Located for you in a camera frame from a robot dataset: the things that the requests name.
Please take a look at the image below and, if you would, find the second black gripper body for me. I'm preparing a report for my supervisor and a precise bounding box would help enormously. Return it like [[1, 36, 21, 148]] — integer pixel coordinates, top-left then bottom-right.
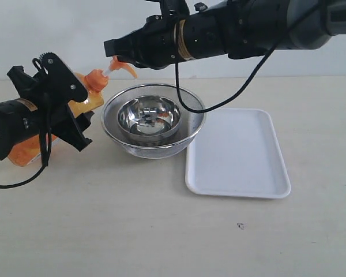
[[137, 1, 185, 70]]

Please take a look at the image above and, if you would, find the black cable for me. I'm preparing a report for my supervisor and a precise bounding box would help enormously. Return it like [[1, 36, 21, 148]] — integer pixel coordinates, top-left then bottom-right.
[[0, 92, 54, 189], [175, 0, 326, 114]]

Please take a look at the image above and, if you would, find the small stainless steel bowl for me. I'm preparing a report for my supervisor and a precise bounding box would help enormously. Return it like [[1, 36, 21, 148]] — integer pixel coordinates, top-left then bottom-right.
[[117, 95, 182, 143]]

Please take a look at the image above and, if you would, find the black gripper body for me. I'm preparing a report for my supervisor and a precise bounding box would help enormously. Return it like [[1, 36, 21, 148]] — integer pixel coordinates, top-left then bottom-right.
[[6, 66, 69, 139]]

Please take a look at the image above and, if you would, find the orange pump soap bottle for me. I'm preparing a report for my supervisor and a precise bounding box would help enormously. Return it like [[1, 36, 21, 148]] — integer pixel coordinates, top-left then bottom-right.
[[8, 57, 138, 167]]

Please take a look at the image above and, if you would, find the white rectangular foam tray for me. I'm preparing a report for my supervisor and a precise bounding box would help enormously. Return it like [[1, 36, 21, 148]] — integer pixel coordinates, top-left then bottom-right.
[[185, 108, 291, 199]]

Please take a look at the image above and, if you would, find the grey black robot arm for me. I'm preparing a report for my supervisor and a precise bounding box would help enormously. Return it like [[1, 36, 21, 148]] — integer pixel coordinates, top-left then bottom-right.
[[0, 52, 92, 160]]

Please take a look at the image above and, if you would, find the second grey black robot arm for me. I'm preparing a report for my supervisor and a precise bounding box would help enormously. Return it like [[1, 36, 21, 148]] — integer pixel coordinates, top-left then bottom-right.
[[104, 1, 346, 70]]

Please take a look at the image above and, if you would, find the steel mesh colander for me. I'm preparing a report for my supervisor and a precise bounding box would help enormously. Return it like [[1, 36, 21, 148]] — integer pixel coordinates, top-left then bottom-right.
[[101, 83, 206, 159]]

